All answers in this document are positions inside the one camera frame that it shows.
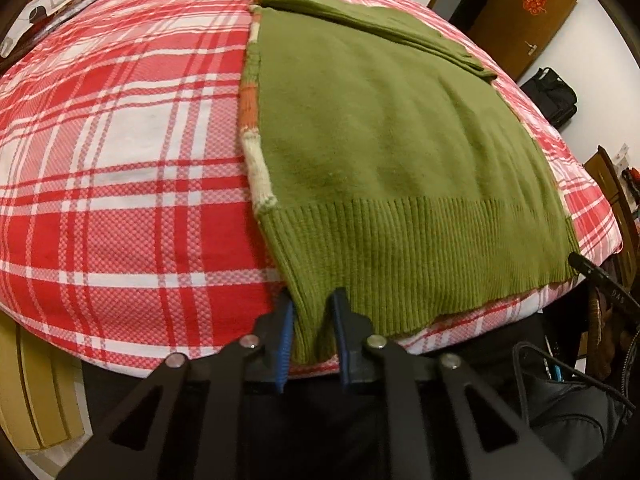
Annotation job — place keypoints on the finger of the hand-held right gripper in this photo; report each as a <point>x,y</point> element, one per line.
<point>600,286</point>

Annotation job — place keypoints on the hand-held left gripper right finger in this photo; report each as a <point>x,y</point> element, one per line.
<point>345,355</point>

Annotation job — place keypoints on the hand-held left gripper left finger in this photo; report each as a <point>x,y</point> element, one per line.
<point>285,345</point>

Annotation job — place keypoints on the green knit sweater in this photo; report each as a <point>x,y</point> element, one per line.
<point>375,160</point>

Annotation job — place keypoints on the blue pen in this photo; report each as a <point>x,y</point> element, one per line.
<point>554,371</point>

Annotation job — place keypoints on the red item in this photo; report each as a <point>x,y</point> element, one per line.
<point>631,175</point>

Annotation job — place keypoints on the person's dark clothing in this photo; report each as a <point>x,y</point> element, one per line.
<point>565,410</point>

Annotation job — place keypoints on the black trolley bag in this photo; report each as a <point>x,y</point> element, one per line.
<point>550,97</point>

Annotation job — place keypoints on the red plaid bed sheet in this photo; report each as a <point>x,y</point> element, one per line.
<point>125,160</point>

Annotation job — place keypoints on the brown wooden door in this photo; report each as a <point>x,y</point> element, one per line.
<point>520,35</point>

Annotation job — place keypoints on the red paper door decoration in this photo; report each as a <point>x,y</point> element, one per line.
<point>534,2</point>

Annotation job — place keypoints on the brown patterned pillow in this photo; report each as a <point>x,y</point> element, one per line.
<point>55,2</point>

